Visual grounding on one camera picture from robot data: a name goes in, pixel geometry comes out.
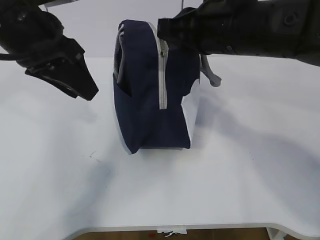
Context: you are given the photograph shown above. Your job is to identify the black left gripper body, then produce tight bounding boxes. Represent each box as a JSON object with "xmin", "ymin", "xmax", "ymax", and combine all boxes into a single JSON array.
[{"xmin": 0, "ymin": 4, "xmax": 85, "ymax": 75}]

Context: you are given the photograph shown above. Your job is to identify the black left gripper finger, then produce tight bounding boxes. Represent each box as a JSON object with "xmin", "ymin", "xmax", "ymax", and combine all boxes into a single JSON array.
[
  {"xmin": 24, "ymin": 69, "xmax": 78, "ymax": 99},
  {"xmin": 59, "ymin": 55, "xmax": 99, "ymax": 101}
]

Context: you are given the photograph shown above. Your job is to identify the white label under table edge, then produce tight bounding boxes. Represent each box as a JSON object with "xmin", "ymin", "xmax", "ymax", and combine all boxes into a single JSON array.
[{"xmin": 157, "ymin": 226, "xmax": 188, "ymax": 238}]

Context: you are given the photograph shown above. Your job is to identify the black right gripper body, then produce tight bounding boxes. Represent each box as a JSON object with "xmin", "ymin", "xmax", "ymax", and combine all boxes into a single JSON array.
[{"xmin": 194, "ymin": 0, "xmax": 275, "ymax": 55}]

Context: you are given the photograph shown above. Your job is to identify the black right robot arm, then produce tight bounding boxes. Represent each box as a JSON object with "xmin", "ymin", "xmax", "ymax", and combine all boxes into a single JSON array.
[{"xmin": 157, "ymin": 0, "xmax": 320, "ymax": 66}]

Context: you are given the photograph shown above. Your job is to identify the navy blue lunch bag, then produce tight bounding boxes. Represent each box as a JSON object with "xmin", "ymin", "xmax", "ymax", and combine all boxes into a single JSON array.
[{"xmin": 113, "ymin": 19, "xmax": 222, "ymax": 154}]

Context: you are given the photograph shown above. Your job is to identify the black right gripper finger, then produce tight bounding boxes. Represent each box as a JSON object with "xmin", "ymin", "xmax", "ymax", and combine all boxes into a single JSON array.
[{"xmin": 157, "ymin": 7, "xmax": 206, "ymax": 54}]

